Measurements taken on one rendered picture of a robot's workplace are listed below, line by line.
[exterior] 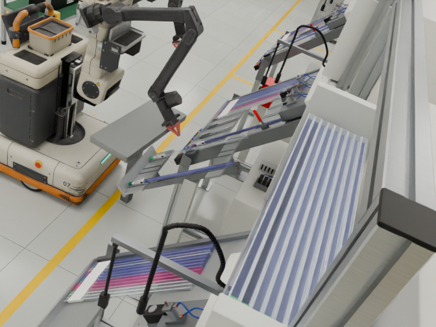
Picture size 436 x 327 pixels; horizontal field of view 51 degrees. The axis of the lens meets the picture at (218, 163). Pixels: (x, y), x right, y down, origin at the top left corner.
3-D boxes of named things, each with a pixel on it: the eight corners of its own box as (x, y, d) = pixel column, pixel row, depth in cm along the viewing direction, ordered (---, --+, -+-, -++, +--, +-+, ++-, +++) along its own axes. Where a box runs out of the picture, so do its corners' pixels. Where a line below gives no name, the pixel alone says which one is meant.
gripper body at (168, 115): (181, 116, 229) (174, 103, 227) (172, 124, 221) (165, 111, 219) (170, 119, 233) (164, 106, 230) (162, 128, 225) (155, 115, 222)
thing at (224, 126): (189, 159, 225) (185, 154, 224) (231, 106, 278) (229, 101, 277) (220, 150, 216) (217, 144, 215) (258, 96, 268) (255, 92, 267)
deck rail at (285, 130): (187, 166, 225) (181, 156, 223) (189, 164, 227) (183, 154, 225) (323, 127, 189) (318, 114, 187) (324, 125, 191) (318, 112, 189)
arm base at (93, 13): (92, 4, 212) (78, 10, 202) (106, -1, 209) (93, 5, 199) (100, 21, 216) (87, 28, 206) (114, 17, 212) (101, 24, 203)
